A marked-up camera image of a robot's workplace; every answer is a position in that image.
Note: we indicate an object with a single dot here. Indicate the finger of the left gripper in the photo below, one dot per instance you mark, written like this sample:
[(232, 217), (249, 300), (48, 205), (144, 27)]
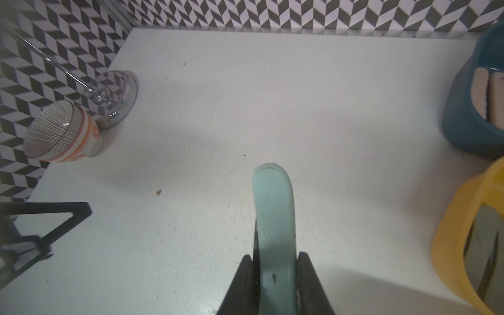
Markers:
[(19, 252)]

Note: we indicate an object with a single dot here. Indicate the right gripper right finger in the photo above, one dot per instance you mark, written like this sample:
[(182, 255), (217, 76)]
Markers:
[(312, 297)]

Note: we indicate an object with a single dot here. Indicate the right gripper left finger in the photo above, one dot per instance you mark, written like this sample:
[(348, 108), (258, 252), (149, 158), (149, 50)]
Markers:
[(241, 295)]

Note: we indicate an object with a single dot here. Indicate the mint knife top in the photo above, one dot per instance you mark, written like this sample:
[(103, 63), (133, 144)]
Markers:
[(276, 234)]

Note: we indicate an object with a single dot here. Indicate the yellow storage box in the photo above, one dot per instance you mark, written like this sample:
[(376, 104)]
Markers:
[(447, 248)]

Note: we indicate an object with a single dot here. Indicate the dark teal storage box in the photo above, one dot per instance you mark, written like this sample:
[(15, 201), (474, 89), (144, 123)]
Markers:
[(461, 124)]

